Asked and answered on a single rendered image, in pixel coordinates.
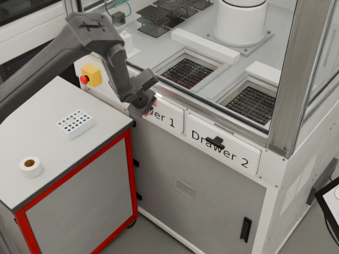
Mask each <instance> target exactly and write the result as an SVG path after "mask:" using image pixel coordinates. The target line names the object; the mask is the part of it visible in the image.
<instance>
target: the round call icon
mask: <svg viewBox="0 0 339 254"><path fill-rule="evenodd" d="M331 192H332V193H333V195H334V197H335V199H336V200H337V202H338V204H339V185H338V186H337V187H336V188H334V189H333V190H331Z"/></svg>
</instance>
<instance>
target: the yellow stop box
mask: <svg viewBox="0 0 339 254"><path fill-rule="evenodd" d="M81 73H82V76H85V77H86V78H87V79H88V83H87V84H88V85H90V86H91V87H93V88H95V87H96V86H98V85H100V84H101V77H100V70H99V69H98V68H96V67H94V66H92V65H90V64H87V65H85V66H83V67H81Z"/></svg>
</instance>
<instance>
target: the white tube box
mask: <svg viewBox="0 0 339 254"><path fill-rule="evenodd" d="M80 111H82V110H81V109H78V110H77V111H75V112H73V113H72V114H70V115H68V116H67V117H65V118H64V119H62V120H60V121H59V122H57V123H55V127H56V131H57V132H59V133H60V134H61V135H63V136H64V137H66V138H67V139H68V140H71V139H73V138H74V137H76V136H78V135H79V134H81V133H82V132H84V131H85V130H87V129H88V128H90V127H91V126H93V125H94V120H93V117H91V116H90V115H88V114H87V113H85V112H84V111H83V115H81V114H80ZM77 113H79V114H80V117H77V116H76V114H77ZM69 118H72V122H69ZM65 120H67V121H68V124H65ZM62 122H63V123H64V125H65V126H64V127H62V126H61V123H62Z"/></svg>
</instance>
